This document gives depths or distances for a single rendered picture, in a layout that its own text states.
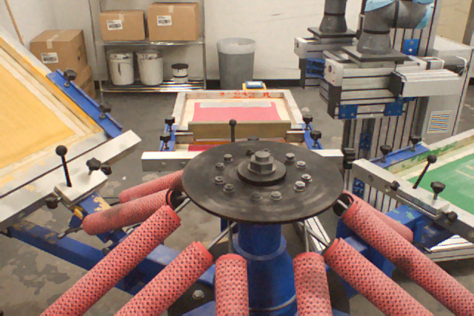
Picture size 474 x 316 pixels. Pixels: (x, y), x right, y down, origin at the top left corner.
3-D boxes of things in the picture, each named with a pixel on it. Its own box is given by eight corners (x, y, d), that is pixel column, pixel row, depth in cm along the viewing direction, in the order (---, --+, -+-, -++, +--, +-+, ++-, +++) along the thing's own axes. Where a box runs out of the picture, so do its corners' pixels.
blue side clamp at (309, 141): (296, 135, 183) (298, 120, 180) (308, 135, 183) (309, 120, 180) (310, 169, 156) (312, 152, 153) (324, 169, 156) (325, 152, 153)
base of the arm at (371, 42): (381, 46, 198) (384, 24, 194) (397, 54, 185) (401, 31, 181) (350, 47, 196) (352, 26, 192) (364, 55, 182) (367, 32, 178)
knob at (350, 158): (332, 163, 153) (335, 144, 149) (348, 163, 153) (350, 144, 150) (338, 173, 146) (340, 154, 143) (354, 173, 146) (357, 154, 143)
